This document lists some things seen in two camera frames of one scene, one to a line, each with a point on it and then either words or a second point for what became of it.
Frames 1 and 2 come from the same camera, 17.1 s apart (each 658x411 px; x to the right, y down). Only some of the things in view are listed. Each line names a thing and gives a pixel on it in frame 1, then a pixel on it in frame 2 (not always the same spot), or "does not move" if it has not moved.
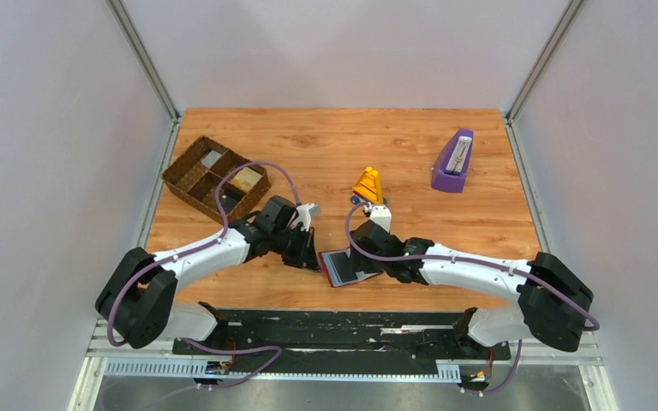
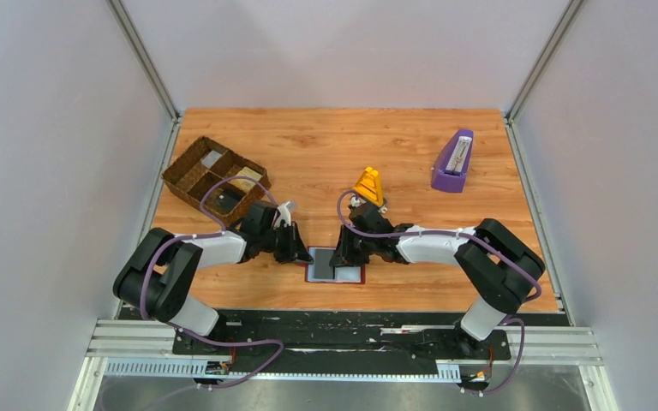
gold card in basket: [246, 178] does not move
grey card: [343, 266] to [323, 270]
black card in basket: [230, 198] does not move
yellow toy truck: [367, 187] does not move
